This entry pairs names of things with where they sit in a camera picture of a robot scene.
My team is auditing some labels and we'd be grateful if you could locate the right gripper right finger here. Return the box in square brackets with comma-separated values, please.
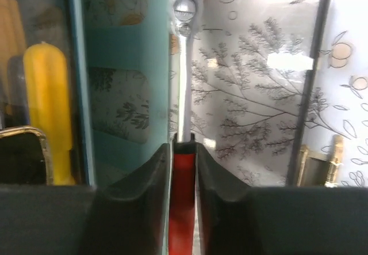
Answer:
[196, 144, 367, 254]

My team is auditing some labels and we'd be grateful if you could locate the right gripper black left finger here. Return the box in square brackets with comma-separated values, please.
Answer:
[1, 144, 170, 254]

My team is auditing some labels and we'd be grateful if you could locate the red handled adjustable wrench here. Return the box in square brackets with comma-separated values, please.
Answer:
[168, 0, 204, 254]

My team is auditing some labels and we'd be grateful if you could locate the clear plastic container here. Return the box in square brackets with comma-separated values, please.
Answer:
[190, 0, 331, 186]

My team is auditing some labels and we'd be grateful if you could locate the yellow handled screwdriver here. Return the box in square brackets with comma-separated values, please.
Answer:
[23, 43, 76, 185]

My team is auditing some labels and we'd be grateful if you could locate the teal storage box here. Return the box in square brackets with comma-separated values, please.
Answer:
[70, 0, 170, 187]

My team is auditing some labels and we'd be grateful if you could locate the floral table mat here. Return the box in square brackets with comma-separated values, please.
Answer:
[301, 0, 367, 187]

